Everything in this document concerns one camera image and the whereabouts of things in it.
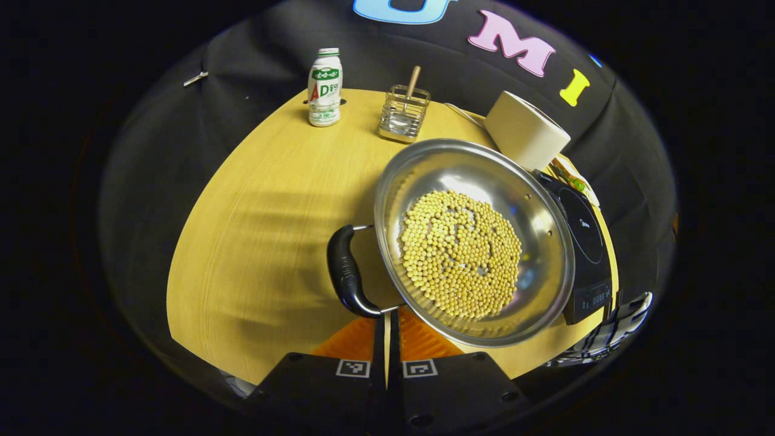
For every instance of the white green-label drink bottle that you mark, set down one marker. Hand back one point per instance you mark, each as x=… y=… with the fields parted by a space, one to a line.
x=325 y=91

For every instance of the white toaster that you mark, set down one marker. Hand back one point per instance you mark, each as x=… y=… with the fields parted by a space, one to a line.
x=521 y=127

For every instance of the wooden stick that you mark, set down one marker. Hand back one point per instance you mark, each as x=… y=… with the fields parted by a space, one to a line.
x=413 y=80

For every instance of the pile of soybeans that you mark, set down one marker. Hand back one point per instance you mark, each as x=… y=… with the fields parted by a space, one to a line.
x=460 y=254

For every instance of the black induction cooktop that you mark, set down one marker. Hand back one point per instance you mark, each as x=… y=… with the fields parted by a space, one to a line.
x=584 y=242

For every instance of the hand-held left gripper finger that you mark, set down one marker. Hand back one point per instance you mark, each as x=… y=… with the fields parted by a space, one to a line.
x=380 y=363
x=395 y=375

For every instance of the silver metal clip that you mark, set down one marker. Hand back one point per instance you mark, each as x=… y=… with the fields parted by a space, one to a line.
x=195 y=79

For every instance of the black backdrop cloth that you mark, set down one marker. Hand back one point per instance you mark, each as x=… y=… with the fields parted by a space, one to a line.
x=272 y=42

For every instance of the plate with sandwich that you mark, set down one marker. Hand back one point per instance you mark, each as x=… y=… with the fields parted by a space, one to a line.
x=575 y=178

